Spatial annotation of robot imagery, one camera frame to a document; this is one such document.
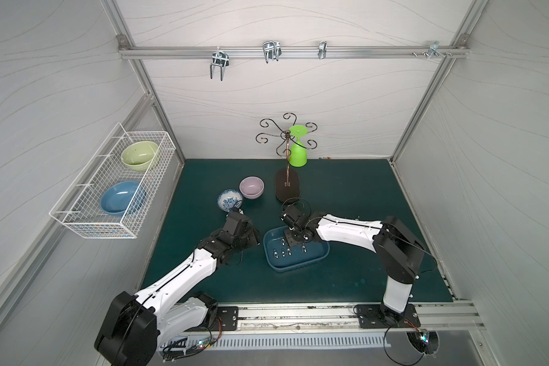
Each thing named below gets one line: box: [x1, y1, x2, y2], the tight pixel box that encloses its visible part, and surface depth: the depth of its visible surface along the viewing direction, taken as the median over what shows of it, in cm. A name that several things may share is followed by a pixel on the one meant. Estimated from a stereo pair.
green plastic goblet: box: [288, 125, 309, 168], surface depth 94 cm
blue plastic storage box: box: [263, 225, 331, 273], surface depth 88 cm
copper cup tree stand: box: [255, 112, 318, 203], surface depth 90 cm
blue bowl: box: [99, 180, 146, 216], surface depth 65 cm
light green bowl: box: [120, 141, 159, 172], surface depth 75 cm
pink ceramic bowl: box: [238, 175, 265, 200], surface depth 106 cm
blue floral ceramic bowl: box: [217, 188, 244, 212], surface depth 103 cm
